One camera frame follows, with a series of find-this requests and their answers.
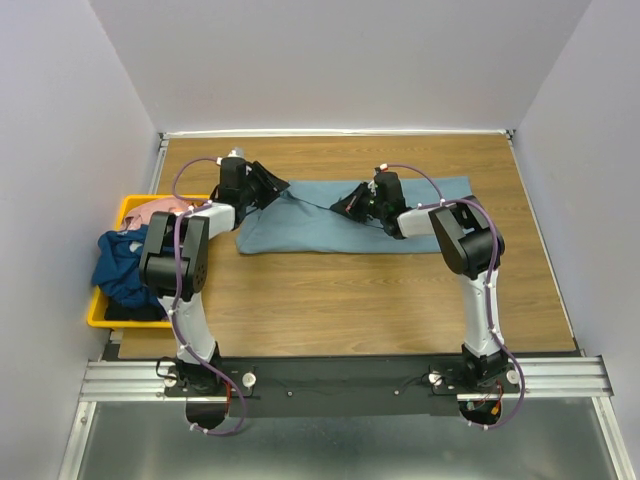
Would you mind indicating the patterned pink shirt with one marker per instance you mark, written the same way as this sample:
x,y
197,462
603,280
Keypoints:
x,y
137,212

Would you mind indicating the yellow plastic bin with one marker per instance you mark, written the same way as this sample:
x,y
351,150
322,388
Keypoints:
x,y
99,300

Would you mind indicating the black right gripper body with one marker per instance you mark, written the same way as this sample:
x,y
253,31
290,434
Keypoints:
x,y
377,209

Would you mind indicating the light blue t shirt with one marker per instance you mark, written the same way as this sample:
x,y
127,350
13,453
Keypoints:
x,y
300,220

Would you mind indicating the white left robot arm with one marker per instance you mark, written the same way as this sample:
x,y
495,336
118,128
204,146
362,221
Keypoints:
x,y
174,259

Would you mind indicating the aluminium frame rail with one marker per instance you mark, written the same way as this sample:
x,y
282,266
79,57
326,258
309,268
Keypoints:
x,y
545,378

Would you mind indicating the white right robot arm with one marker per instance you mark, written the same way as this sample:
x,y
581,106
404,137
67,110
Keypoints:
x,y
471,247

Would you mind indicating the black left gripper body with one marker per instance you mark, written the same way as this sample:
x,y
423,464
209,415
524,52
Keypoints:
x,y
244,196

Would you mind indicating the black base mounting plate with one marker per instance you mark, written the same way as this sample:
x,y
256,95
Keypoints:
x,y
339,386

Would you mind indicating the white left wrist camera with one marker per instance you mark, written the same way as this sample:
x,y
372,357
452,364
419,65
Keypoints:
x,y
237,152

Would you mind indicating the dark blue shirt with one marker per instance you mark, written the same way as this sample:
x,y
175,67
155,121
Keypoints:
x,y
117,270

